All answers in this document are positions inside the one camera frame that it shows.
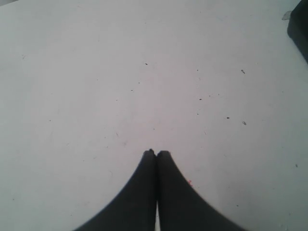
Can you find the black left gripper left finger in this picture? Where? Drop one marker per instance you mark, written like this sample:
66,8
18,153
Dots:
134,208

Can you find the clear tape piece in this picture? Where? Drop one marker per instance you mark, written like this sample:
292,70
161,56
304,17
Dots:
287,15

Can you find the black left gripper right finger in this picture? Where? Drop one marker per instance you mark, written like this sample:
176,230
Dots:
180,207

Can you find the black metal shelf rack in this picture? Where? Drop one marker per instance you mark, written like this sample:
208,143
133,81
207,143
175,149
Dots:
298,27

